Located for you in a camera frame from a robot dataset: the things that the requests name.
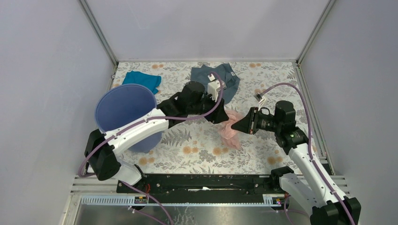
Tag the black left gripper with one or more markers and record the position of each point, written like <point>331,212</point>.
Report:
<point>218,115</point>

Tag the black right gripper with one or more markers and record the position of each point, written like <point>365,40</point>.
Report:
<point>248,123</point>

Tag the pink plastic trash bag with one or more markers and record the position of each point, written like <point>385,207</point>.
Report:
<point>229,136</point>

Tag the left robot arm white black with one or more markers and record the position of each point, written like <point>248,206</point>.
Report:
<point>104,149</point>

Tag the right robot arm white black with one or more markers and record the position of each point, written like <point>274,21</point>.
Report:
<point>321,198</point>

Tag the blue plastic trash bin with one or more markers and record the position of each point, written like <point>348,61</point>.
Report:
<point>122,105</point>

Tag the floral tablecloth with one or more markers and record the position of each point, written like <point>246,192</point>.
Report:
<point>195,146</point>

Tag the grey-blue shirt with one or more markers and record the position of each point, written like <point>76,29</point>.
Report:
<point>225,71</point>

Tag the teal cloth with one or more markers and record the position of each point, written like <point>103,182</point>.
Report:
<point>152,82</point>

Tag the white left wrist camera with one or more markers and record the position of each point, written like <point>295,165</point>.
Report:
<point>214,87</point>

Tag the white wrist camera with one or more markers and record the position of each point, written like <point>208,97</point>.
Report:
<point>214,87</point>
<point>261,100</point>

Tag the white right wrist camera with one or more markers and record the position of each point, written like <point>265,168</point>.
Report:
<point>261,100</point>

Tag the white slotted cable duct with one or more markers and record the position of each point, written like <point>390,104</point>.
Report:
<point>177,200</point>

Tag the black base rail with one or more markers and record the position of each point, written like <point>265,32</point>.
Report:
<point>218,185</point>

